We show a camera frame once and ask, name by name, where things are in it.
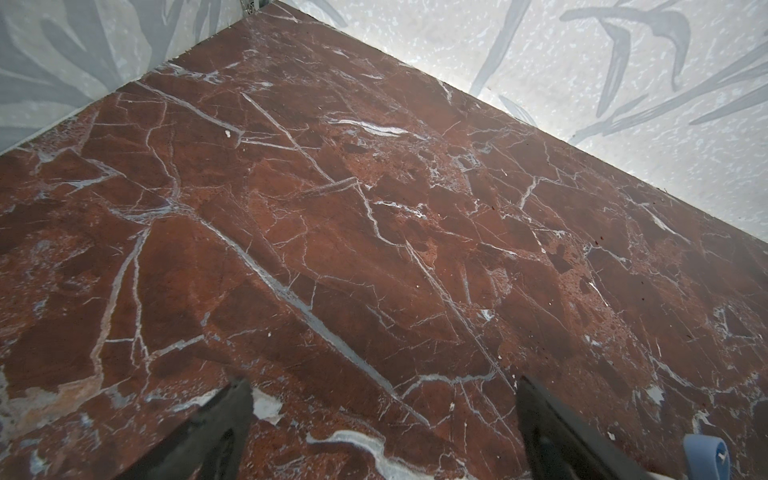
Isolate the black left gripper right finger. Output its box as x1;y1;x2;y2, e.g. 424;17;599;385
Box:
516;376;650;479

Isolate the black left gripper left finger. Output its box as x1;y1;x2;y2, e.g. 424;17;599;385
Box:
117;378;253;479

